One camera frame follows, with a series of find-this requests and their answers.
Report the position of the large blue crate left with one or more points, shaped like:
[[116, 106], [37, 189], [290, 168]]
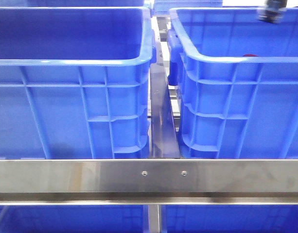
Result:
[[74, 82]]

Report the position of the blue crate lower right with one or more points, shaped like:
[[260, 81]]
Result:
[[230, 219]]

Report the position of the steel centre divider bar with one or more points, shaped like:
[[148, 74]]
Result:
[[163, 134]]

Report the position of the steel lower vertical post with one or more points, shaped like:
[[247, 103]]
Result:
[[154, 218]]

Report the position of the blue crate rear left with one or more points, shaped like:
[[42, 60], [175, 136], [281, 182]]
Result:
[[75, 3]]

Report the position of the large blue crate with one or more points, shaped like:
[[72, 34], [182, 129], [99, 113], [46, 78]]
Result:
[[235, 107], [74, 82]]

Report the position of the stainless steel front rail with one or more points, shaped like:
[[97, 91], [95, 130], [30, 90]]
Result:
[[105, 182]]

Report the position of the right rail screw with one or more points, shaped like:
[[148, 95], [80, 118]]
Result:
[[184, 173]]

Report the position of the blue crate lower left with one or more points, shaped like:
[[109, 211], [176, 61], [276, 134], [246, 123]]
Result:
[[75, 219]]

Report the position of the large blue crate right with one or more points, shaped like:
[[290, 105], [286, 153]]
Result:
[[235, 107]]

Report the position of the left rail screw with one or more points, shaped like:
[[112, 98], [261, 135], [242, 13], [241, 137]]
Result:
[[144, 173]]

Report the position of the blue crate rear right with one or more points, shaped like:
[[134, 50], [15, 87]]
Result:
[[162, 7]]

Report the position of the rail screw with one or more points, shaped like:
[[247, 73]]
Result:
[[144, 173], [184, 173]]

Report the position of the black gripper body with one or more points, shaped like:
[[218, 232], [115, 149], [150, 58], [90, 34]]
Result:
[[272, 11]]

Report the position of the red button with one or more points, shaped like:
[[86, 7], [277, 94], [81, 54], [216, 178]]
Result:
[[250, 55]]

